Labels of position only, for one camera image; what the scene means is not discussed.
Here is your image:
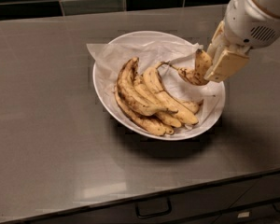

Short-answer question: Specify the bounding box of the dark cabinet drawer front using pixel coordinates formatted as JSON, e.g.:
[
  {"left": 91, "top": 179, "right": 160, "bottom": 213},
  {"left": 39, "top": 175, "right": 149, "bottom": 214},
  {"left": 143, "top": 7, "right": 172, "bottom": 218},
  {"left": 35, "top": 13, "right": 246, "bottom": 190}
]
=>
[{"left": 21, "top": 171, "right": 280, "bottom": 224}]

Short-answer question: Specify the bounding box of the yellow banana centre lower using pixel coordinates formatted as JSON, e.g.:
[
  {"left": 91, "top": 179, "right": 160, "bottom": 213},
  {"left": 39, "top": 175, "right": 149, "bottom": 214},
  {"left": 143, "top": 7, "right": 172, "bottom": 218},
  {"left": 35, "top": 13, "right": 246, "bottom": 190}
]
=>
[{"left": 133, "top": 75, "right": 183, "bottom": 129}]

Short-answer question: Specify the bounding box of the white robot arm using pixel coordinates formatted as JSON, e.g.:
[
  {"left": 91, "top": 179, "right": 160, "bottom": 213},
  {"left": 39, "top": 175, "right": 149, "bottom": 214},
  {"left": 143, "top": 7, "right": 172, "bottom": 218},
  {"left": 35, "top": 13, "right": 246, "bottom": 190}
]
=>
[{"left": 204, "top": 0, "right": 280, "bottom": 82}]

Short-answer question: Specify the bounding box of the small banana under right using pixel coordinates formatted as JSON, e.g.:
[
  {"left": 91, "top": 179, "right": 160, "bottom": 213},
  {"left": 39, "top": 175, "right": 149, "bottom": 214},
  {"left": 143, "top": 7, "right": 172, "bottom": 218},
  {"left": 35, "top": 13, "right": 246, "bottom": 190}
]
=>
[{"left": 176, "top": 98, "right": 203, "bottom": 114}]

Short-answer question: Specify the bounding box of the spotted banana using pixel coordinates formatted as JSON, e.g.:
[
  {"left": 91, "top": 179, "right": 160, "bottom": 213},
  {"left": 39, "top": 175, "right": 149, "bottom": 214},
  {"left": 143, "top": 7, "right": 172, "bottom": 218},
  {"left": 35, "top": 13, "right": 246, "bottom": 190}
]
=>
[
  {"left": 114, "top": 90, "right": 175, "bottom": 136},
  {"left": 166, "top": 49, "right": 212, "bottom": 86},
  {"left": 116, "top": 57, "right": 167, "bottom": 116}
]

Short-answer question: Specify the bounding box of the white paper liner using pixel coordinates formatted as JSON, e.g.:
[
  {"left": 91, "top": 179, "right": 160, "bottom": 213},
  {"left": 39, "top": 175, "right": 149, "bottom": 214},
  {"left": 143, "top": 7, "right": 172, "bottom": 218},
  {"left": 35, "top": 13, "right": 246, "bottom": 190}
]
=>
[{"left": 86, "top": 41, "right": 220, "bottom": 131}]

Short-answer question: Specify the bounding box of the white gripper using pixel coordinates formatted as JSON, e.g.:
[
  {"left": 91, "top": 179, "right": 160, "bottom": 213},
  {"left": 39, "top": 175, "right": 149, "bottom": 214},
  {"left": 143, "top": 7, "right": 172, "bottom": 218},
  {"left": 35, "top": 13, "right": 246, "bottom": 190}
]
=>
[{"left": 204, "top": 0, "right": 280, "bottom": 82}]

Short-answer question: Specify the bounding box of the yellow banana centre long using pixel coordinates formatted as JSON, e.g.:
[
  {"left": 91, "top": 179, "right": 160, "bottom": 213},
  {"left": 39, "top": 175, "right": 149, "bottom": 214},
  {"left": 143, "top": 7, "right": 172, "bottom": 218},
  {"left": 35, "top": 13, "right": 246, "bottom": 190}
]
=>
[{"left": 142, "top": 62, "right": 199, "bottom": 125}]

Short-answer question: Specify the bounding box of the white oval bowl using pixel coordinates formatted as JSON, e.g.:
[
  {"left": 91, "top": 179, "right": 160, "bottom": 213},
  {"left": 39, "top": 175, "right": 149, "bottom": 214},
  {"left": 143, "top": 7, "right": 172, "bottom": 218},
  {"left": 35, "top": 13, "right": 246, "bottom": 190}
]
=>
[{"left": 91, "top": 30, "right": 227, "bottom": 142}]

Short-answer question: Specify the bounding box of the black drawer handle centre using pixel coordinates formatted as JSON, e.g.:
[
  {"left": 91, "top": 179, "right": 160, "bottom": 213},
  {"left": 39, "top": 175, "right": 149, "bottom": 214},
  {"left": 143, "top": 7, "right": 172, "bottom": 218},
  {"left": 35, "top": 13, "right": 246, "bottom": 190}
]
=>
[{"left": 134, "top": 198, "right": 172, "bottom": 219}]

